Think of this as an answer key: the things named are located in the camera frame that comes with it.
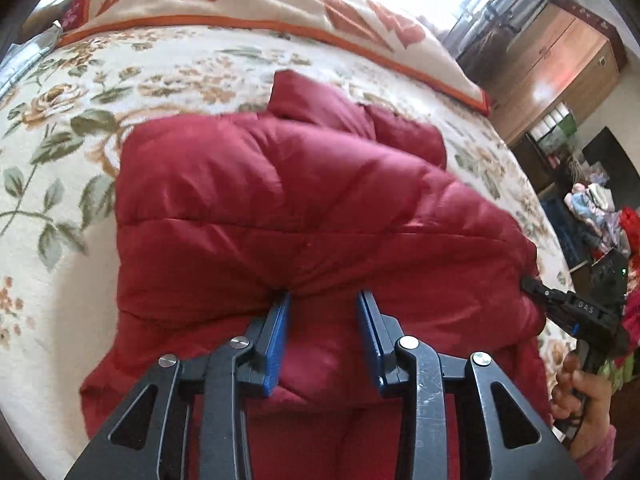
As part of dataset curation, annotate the pile of clothes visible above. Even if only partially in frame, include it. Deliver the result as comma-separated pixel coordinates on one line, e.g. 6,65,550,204
562,180,640,271

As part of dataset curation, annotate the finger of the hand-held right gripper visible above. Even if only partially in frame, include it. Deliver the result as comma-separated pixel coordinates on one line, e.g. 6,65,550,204
522,275,556,309

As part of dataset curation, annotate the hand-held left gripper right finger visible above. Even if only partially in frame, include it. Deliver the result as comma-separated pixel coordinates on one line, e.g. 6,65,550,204
355,290,583,480

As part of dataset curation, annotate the red padded jacket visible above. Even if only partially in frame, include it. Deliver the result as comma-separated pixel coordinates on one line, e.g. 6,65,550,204
79,69,553,480

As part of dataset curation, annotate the wooden wardrobe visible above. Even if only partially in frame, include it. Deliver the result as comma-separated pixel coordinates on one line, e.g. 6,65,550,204
480,0,625,147

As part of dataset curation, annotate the shelf with boxes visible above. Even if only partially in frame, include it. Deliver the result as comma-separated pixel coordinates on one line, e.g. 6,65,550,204
525,102,582,162

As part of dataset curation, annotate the floral bed blanket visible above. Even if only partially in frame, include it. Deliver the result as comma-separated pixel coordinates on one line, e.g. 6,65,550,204
0,22,576,441

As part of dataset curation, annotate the blue plastic crate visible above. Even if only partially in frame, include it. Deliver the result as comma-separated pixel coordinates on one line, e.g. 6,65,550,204
542,197,587,262

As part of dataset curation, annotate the person's right hand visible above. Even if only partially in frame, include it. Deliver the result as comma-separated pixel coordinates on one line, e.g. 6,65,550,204
550,350,615,461

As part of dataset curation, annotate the grey striped pillow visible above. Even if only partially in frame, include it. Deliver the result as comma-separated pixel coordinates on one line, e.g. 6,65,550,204
0,22,64,103

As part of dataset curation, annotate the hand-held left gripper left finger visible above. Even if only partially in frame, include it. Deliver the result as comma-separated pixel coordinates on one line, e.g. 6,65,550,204
65,291,293,480

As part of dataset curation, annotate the person's right forearm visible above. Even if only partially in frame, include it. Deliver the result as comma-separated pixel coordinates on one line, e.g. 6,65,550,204
575,424,621,480

